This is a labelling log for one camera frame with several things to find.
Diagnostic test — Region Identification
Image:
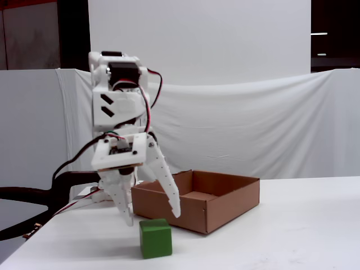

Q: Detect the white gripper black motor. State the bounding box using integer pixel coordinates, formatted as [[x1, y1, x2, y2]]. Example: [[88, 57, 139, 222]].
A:
[[97, 123, 181, 227]]

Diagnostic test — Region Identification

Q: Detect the green cube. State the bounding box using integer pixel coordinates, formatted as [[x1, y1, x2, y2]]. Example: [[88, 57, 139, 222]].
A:
[[139, 218, 173, 260]]

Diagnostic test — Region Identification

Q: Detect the brown cardboard box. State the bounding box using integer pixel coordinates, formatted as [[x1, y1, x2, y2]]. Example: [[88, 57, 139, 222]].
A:
[[130, 169, 261, 235]]

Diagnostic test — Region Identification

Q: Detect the black chair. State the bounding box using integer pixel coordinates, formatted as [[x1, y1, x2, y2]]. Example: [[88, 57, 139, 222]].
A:
[[0, 169, 100, 241]]

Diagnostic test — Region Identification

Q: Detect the white cloth backdrop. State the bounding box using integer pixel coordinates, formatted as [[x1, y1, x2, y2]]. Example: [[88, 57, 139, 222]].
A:
[[0, 67, 360, 197]]

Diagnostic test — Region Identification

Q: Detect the white backdrop board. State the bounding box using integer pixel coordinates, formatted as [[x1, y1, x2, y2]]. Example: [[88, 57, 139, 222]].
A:
[[88, 0, 312, 86]]

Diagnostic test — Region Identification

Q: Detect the brown door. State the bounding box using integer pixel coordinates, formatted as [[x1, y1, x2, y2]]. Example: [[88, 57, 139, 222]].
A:
[[0, 0, 61, 71]]

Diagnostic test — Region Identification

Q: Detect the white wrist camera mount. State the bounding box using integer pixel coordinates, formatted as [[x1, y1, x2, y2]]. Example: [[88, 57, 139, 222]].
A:
[[91, 132, 149, 173]]

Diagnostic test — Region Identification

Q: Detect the red white base cable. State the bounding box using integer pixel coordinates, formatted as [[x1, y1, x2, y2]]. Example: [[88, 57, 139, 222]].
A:
[[52, 188, 101, 217]]

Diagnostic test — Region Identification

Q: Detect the black camera cable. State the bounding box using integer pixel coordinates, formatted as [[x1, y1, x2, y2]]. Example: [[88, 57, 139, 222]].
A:
[[51, 134, 113, 187]]

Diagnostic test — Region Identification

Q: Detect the red black white servo cable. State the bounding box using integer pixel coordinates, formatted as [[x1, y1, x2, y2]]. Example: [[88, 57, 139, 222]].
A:
[[137, 69, 164, 133]]

